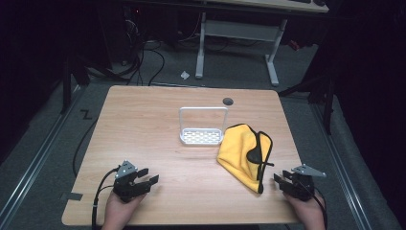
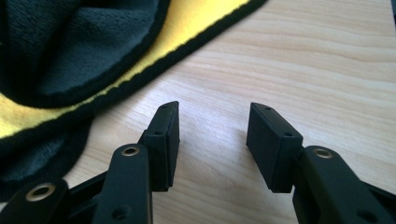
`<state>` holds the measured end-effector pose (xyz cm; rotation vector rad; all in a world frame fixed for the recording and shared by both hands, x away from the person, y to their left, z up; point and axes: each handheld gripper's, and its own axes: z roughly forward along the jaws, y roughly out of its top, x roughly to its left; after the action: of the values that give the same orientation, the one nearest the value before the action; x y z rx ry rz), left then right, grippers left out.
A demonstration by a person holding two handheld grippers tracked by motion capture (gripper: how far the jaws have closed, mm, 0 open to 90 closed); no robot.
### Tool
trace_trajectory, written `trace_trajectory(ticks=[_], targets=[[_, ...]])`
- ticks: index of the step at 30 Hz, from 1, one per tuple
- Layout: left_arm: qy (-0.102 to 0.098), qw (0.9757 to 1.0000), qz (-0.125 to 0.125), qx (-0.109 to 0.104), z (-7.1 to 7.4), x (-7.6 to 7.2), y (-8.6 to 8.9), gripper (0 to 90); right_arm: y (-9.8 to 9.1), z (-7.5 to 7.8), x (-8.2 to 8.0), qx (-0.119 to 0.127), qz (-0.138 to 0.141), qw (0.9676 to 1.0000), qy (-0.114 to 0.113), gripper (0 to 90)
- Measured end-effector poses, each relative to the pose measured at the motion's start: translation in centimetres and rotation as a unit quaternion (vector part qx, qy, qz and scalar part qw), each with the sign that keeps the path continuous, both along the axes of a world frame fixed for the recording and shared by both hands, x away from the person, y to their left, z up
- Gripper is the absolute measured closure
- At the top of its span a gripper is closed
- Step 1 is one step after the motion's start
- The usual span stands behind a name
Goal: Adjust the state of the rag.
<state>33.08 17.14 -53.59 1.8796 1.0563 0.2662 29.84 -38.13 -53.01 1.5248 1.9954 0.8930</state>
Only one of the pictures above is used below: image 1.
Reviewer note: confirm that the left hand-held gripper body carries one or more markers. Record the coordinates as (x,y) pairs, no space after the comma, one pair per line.
(126,183)

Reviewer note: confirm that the person's left hand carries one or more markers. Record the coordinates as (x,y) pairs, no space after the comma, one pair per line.
(119,212)

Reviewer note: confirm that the grey tape piece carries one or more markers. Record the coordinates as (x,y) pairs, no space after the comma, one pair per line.
(72,196)

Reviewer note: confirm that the metal floor rail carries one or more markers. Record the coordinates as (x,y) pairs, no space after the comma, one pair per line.
(35,163)
(343,172)

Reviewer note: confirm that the black keyboard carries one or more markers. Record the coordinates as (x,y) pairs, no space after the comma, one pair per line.
(300,1)

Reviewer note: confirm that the black table grommet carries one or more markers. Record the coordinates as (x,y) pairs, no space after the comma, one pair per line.
(227,101)

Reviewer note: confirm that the black metal stand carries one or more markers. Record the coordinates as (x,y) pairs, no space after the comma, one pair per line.
(67,89)
(327,105)

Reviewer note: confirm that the white paper scrap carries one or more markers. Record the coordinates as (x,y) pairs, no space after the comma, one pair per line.
(184,75)

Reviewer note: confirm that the small red object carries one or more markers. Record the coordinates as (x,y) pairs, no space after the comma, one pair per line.
(294,45)

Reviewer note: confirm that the yellow cloth with black trim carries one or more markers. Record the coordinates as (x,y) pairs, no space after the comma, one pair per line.
(236,150)

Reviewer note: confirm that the person's right hand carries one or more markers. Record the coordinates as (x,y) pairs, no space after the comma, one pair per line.
(311,214)

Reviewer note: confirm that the white-framed desk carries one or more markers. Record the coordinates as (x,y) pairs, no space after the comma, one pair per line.
(239,30)

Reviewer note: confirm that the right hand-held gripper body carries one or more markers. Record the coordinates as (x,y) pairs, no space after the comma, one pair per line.
(303,188)

